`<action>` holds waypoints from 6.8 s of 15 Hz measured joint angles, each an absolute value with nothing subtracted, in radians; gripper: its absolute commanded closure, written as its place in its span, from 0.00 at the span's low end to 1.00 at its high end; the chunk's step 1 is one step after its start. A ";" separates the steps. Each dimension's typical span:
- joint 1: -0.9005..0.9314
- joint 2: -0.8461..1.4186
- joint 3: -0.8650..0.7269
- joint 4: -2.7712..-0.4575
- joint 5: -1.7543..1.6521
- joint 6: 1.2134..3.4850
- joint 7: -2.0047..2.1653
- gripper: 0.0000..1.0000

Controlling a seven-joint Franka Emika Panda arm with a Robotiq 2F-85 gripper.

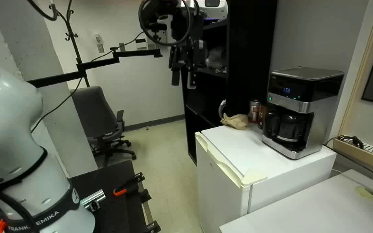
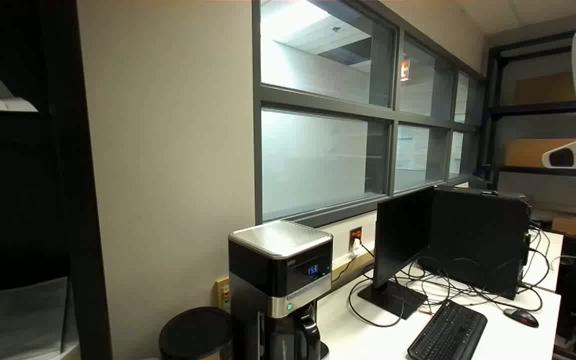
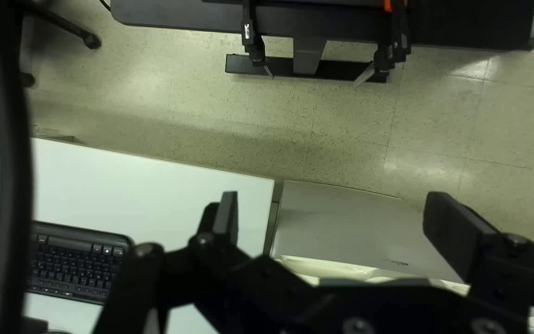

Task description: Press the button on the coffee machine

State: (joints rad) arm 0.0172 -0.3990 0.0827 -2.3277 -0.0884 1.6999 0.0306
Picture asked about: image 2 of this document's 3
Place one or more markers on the coffee machine silver lid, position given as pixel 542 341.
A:
pixel 280 237

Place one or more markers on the black and silver coffee machine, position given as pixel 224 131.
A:
pixel 268 272

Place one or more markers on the glass coffee carafe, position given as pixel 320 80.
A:
pixel 295 337

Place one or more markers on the window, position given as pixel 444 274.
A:
pixel 323 155

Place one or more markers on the black monitor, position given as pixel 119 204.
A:
pixel 400 235

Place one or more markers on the canister with black lid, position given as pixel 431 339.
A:
pixel 195 332

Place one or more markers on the black computer tower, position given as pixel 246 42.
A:
pixel 478 240

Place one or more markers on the black keyboard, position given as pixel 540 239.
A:
pixel 448 332

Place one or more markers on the large cardboard box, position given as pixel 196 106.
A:
pixel 528 152
pixel 545 89

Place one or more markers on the black metal shelf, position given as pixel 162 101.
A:
pixel 538 108

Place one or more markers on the black computer mouse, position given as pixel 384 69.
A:
pixel 521 317

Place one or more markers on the dark cabinet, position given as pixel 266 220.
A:
pixel 18 200

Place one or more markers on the small cardboard box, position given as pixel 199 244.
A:
pixel 573 226

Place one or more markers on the wall socket with orange outlet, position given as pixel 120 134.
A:
pixel 355 235

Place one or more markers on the yellow wall socket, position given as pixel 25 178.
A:
pixel 222 292

